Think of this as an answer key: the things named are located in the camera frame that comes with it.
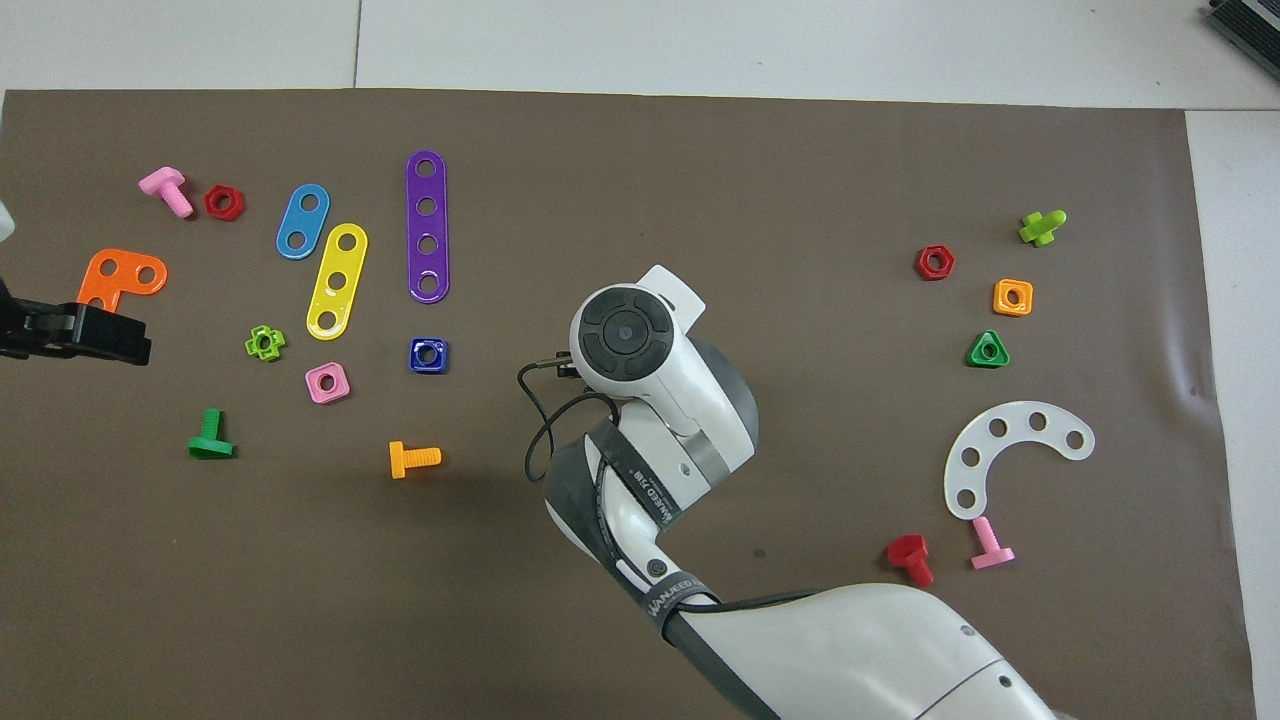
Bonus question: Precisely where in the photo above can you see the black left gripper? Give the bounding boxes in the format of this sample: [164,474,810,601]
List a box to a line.
[0,272,152,367]

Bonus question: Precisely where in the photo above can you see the orange angled three-hole plate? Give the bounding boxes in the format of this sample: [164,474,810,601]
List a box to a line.
[76,248,169,321]

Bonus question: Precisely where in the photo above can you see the dark green plastic bolt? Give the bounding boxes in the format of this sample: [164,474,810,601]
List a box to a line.
[187,408,236,461]

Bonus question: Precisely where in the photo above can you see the pink plastic bolt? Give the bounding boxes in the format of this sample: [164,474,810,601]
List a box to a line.
[138,166,195,219]
[969,516,1016,571]

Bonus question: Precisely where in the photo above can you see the orange plastic bolt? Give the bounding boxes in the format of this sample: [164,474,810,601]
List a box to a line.
[389,441,443,480]

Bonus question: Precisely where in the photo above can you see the purple four-hole plastic plate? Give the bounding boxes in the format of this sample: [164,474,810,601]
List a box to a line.
[405,150,451,304]

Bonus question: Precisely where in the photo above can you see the pink square plastic nut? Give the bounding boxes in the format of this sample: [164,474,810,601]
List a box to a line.
[305,362,352,405]

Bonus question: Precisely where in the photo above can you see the blue two-hole plastic plate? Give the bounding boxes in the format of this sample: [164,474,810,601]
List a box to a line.
[276,184,331,261]

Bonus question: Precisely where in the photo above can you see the yellow three-hole plastic plate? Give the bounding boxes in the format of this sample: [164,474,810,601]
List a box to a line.
[305,223,369,341]

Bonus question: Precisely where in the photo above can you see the brown table mat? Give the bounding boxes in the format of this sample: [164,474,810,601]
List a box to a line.
[0,88,1259,720]

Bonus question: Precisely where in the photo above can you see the red plastic bolt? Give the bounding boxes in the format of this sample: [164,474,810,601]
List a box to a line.
[886,534,936,588]

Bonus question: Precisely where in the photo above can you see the white curved five-hole plate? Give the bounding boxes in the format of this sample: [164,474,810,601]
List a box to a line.
[943,401,1096,521]

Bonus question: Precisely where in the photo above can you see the lime green cross-head bolt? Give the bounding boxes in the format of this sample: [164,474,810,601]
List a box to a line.
[1018,209,1068,248]

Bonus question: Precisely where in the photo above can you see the black ribbed device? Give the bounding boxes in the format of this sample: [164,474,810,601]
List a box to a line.
[1203,0,1280,57]

